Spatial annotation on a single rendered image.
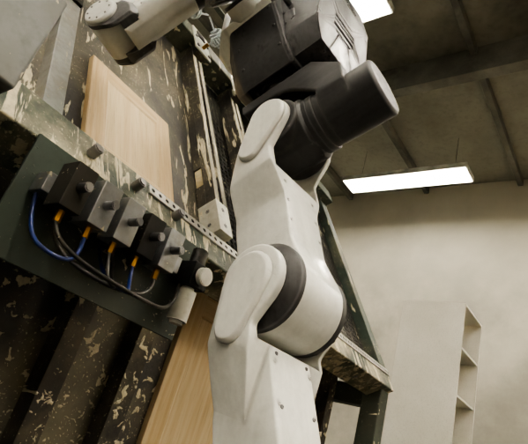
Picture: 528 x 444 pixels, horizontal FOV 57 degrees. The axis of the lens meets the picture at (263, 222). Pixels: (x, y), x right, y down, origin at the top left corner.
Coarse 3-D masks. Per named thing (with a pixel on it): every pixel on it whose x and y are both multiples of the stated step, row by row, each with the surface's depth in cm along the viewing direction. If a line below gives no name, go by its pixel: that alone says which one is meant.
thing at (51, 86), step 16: (64, 16) 127; (64, 32) 122; (48, 48) 116; (64, 48) 118; (48, 64) 110; (64, 64) 114; (48, 80) 105; (64, 80) 111; (48, 96) 102; (64, 96) 108
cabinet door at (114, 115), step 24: (96, 72) 131; (96, 96) 125; (120, 96) 137; (96, 120) 119; (120, 120) 130; (144, 120) 143; (120, 144) 124; (144, 144) 135; (168, 144) 149; (144, 168) 128; (168, 168) 141; (168, 192) 133
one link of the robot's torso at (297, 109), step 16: (304, 112) 89; (288, 128) 88; (304, 128) 88; (288, 144) 90; (304, 144) 89; (320, 144) 90; (288, 160) 92; (304, 160) 93; (320, 160) 93; (304, 176) 97
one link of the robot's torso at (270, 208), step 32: (256, 128) 90; (256, 160) 87; (256, 192) 85; (288, 192) 83; (256, 224) 82; (288, 224) 77; (288, 256) 71; (320, 256) 81; (288, 288) 68; (320, 288) 72; (288, 320) 68; (320, 320) 71; (288, 352) 76; (320, 352) 75
